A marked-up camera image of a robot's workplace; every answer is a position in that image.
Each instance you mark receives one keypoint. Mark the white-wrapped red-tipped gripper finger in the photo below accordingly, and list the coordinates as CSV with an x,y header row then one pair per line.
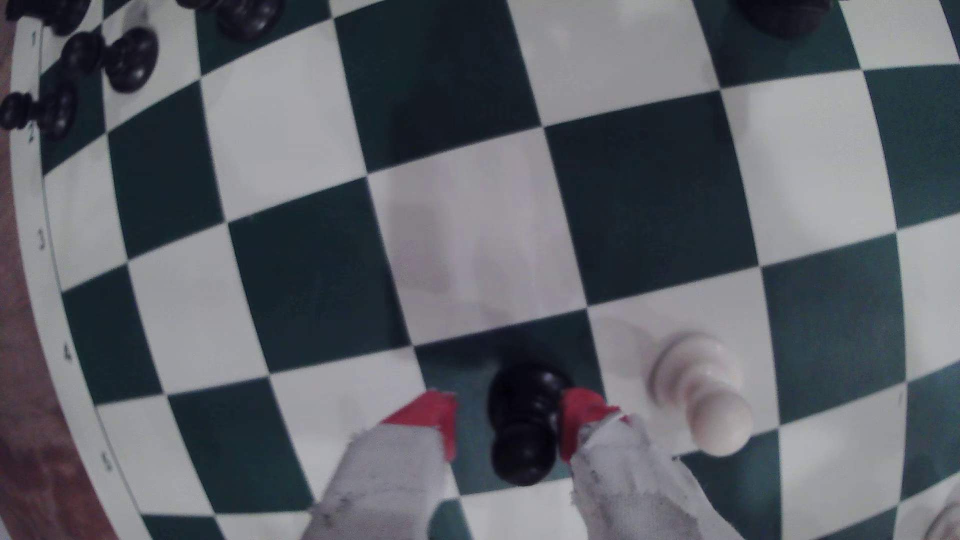
x,y
382,487
630,487

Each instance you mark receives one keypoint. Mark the black chess pawn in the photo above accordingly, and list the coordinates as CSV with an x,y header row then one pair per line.
x,y
54,112
247,13
127,58
525,405

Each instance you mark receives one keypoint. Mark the white chess pawn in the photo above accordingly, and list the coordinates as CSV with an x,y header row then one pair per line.
x,y
701,382

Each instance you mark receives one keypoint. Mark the green and white chess board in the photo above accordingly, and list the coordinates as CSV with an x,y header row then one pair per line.
x,y
472,232

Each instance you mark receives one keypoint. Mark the black chess knight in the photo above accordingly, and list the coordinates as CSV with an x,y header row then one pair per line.
x,y
784,13

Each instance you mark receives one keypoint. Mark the black chess piece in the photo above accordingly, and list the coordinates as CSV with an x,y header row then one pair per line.
x,y
60,9

